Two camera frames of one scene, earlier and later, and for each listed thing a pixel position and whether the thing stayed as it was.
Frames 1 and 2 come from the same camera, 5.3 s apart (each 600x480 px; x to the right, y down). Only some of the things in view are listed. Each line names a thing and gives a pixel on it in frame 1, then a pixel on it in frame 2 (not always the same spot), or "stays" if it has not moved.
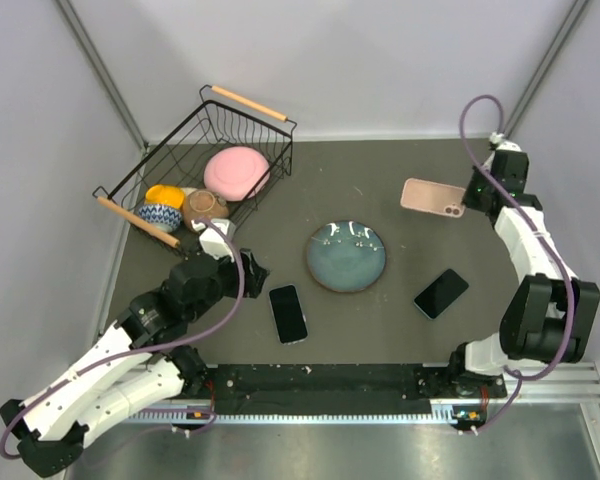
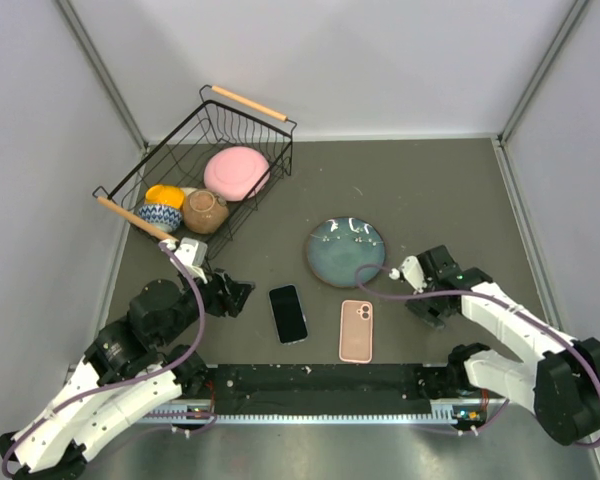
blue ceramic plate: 346,255 stays
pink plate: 237,173 stays
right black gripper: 470,202 → 421,307
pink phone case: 433,198 → 356,331
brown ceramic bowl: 202,204 stays
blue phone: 288,315 stays
